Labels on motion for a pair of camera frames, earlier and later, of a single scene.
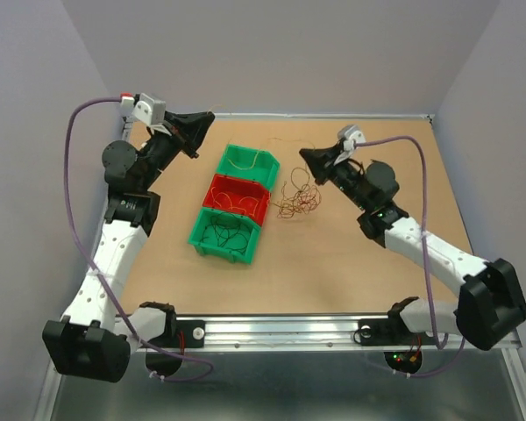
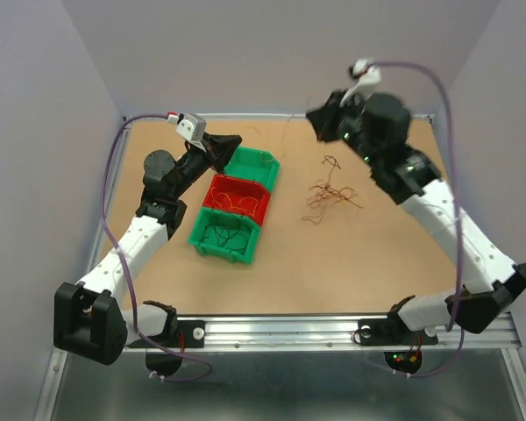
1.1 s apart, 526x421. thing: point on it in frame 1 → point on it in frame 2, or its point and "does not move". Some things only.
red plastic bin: [239, 196] does not move
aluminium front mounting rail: [299, 334] does not move
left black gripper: [190, 130] → [222, 147]
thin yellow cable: [258, 154] → [252, 128]
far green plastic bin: [248, 163] does not move
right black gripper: [321, 160] → [327, 117]
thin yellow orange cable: [212, 196] does not move
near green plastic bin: [224, 234] does not move
